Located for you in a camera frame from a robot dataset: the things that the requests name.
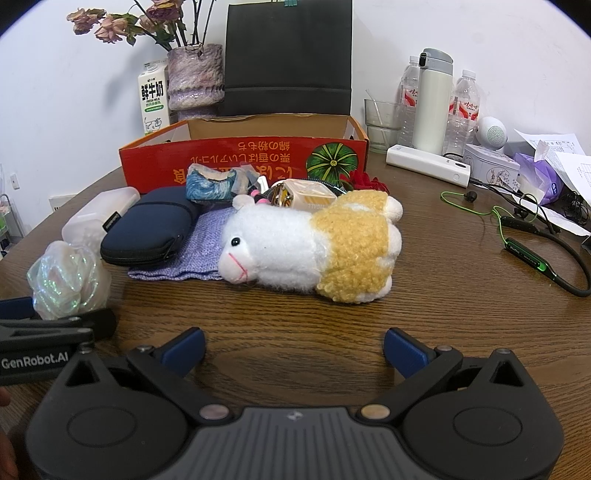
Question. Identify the painted print pouch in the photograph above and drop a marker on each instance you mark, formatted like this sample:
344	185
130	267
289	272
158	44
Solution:
207	184

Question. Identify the small white wall switch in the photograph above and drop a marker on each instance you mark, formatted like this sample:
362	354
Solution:
15	181

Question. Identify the clear straw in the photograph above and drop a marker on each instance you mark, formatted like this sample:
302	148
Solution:
377	113

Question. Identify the white round speaker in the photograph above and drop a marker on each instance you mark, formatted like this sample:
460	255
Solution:
491	133

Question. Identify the bunch of dried roses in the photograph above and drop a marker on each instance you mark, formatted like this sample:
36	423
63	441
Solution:
111	23

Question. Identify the green binder clip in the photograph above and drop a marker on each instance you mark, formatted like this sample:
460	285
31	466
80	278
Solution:
287	3

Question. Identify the wide white wall socket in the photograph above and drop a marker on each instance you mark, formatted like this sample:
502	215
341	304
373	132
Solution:
62	202

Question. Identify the clear water bottle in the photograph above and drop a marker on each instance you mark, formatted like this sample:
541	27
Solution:
464	110
408	92

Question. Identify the iridescent scrunchie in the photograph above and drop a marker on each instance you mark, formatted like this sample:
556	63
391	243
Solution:
64	281

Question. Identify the clear glass cup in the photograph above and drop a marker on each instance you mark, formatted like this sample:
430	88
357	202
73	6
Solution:
383	134

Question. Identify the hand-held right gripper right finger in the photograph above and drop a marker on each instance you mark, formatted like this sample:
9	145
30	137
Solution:
401	353

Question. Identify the white milk carton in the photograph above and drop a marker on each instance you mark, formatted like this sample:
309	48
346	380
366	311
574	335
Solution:
152	97

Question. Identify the black green neckband earphones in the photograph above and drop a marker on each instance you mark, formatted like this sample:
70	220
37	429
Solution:
531	251

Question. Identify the white tin box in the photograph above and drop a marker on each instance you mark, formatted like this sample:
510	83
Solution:
491	166

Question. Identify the purple tissue pack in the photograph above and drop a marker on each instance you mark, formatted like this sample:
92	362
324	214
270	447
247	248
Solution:
540	180

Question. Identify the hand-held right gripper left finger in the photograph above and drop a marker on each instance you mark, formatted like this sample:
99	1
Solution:
191	350

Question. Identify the purple glass vase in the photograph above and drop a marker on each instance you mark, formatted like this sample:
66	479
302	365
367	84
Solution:
194	78

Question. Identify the wooden desktop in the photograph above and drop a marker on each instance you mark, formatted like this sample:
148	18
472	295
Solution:
300	323

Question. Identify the cream small box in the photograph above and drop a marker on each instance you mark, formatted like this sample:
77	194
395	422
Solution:
309	196

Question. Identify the black paper bag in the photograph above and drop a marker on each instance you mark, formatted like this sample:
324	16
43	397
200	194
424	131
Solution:
286	55

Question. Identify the white and yellow plush sheep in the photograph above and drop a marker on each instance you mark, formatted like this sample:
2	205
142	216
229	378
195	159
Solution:
277	249

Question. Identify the red fabric flower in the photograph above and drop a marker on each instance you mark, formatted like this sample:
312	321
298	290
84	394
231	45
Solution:
369	182

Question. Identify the purple woven cloth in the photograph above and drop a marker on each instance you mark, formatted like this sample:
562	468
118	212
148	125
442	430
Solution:
203	249

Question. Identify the white thermos bottle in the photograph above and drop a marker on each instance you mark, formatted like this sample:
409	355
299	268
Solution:
431	101

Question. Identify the red cardboard box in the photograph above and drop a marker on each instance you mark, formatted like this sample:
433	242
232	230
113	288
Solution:
221	157

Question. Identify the white printed papers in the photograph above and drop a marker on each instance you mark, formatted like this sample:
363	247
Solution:
572	161

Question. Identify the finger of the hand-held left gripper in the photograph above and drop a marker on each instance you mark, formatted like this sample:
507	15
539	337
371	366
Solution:
99	323
16	308

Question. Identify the translucent plastic box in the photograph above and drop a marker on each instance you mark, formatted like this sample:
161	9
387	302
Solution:
92	212

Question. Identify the navy zipper pouch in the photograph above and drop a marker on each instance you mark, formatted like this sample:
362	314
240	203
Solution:
147	226

